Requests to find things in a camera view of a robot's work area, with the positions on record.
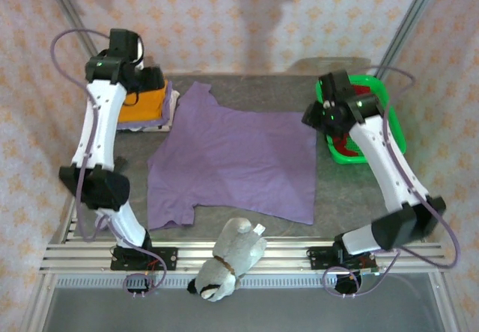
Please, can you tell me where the stack of folded clothes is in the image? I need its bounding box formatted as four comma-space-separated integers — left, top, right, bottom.
116, 79, 175, 131

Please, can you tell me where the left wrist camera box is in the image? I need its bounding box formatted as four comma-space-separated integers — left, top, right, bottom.
135, 34, 146, 66

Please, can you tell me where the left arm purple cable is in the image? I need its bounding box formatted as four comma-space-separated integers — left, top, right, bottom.
50, 28, 168, 298

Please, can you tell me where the grey plush toy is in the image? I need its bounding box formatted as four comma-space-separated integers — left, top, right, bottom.
186, 216, 268, 303

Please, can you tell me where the aluminium mounting rail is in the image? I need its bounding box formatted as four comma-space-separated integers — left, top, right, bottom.
37, 238, 449, 274

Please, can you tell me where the slotted grey cable duct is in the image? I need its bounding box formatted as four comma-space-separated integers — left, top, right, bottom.
55, 275, 431, 289

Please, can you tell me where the orange folded t-shirt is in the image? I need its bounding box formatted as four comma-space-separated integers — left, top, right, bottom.
118, 84, 168, 123

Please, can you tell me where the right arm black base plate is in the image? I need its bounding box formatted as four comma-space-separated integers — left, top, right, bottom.
306, 245, 379, 272

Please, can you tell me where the white folded t-shirt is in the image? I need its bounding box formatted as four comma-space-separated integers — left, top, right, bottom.
144, 89, 181, 133

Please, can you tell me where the purple t-shirt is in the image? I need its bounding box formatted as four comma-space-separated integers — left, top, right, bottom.
147, 81, 318, 231

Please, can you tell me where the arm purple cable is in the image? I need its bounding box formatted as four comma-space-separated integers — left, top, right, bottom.
50, 28, 168, 298
322, 64, 460, 298

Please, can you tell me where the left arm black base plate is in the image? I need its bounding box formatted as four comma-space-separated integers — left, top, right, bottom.
110, 247, 178, 272

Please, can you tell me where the green plastic basket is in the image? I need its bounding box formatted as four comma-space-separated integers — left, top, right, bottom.
316, 74, 408, 165

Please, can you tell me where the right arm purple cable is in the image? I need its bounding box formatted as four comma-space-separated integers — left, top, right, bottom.
322, 64, 460, 298

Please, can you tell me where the red t-shirt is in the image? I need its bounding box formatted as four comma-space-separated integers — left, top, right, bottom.
327, 83, 375, 160

